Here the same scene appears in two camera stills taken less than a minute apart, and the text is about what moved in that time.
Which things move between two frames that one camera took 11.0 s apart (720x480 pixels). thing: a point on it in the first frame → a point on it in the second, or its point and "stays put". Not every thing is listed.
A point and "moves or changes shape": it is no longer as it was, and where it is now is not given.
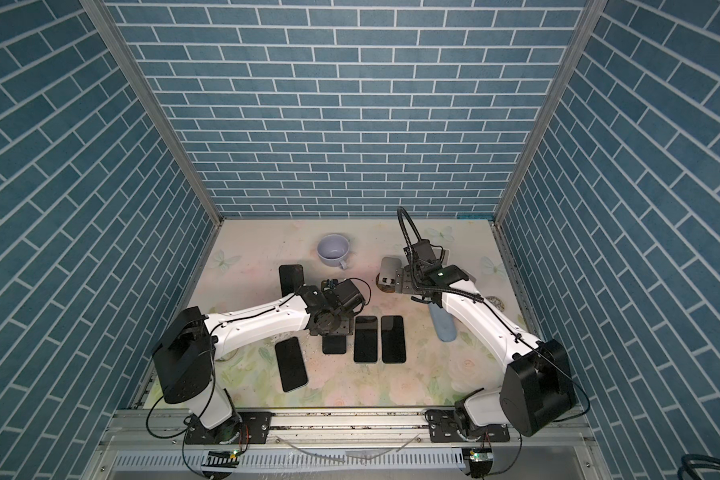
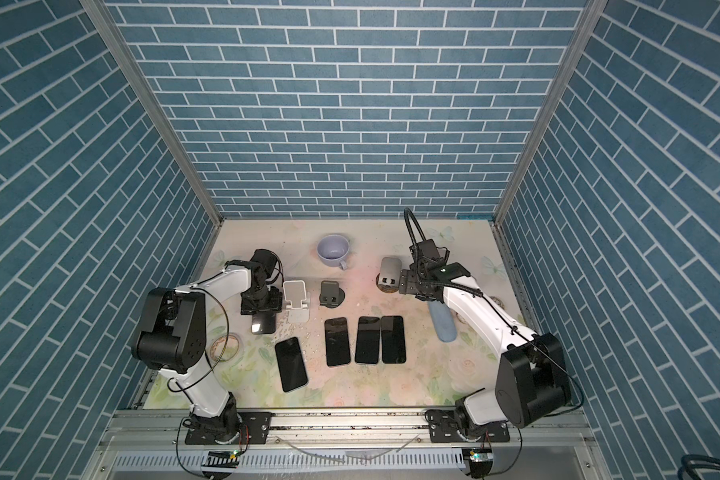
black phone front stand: (290, 364) stays put
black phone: (291, 277) moves or changes shape
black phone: (393, 339) stays put
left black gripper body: (343, 325) → (265, 300)
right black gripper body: (410, 281) stays put
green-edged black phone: (365, 342) stays put
